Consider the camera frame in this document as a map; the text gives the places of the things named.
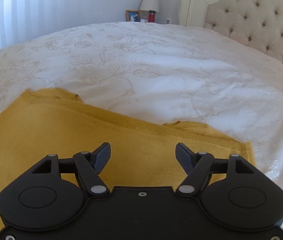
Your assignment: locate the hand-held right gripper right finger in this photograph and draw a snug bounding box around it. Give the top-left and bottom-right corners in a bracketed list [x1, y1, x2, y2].
[175, 142, 256, 195]

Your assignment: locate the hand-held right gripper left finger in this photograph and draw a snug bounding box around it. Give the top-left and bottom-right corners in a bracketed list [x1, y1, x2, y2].
[31, 142, 111, 195]

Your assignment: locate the yellow knit sweater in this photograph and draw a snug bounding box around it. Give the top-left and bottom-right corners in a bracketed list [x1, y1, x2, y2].
[0, 87, 256, 232]

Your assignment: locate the white embroidered bedspread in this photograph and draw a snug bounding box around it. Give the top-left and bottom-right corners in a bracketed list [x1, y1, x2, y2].
[0, 21, 283, 230]

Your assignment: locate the white sheer curtain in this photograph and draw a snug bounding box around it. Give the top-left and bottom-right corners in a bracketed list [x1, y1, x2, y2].
[0, 0, 149, 58]

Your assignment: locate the white table lamp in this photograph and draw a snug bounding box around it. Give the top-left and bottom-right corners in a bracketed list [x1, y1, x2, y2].
[139, 0, 160, 13]

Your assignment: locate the cream tufted headboard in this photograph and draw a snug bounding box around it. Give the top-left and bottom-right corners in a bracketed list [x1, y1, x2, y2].
[179, 0, 283, 79]

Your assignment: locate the wooden picture frame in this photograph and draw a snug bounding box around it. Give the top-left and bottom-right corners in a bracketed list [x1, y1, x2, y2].
[125, 10, 141, 22]

